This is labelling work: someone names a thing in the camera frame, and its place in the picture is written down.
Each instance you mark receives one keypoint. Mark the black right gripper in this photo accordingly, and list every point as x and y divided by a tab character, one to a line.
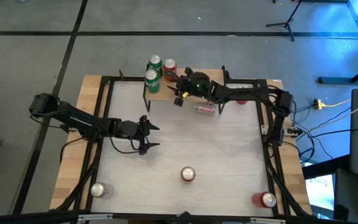
197	87

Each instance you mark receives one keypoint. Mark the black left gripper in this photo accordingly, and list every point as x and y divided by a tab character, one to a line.
134	129

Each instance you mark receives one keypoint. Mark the red Fanta can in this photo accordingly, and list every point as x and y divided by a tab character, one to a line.
169	67
187	174

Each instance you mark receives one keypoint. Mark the green Sprite can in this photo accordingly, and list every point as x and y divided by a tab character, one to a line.
155	62
152	82

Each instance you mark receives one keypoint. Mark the red Coca-Cola can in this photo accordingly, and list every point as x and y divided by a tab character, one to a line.
264	199
242	102

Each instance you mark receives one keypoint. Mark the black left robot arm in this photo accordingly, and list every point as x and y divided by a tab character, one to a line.
73	119

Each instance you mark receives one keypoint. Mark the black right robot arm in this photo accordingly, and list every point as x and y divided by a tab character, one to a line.
244	93

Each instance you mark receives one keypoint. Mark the wooden shelf with black legs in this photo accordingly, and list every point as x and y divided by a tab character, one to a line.
160	96

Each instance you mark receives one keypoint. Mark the white table mat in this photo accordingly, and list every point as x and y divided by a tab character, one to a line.
197	149

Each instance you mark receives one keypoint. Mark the small black white device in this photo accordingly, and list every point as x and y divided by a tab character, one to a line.
294	131

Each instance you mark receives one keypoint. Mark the black tripod stand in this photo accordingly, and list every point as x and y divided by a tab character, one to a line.
287	23

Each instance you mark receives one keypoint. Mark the black crossbeam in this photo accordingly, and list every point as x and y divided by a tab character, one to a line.
42	217

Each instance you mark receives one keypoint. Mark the yellow power plug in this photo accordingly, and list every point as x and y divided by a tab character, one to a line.
319	104

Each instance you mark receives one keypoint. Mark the black desk edge bar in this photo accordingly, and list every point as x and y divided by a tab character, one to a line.
322	169

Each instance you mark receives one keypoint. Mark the lit monitor screen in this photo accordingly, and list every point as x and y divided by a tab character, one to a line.
320	193

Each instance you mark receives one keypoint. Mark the black equipment case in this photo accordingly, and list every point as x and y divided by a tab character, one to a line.
350	196

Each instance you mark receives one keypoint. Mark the silver metal bracket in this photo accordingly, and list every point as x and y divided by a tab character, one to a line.
264	129
267	221
95	216

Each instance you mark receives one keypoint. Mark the metal stand frame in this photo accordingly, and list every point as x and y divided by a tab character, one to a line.
337	80

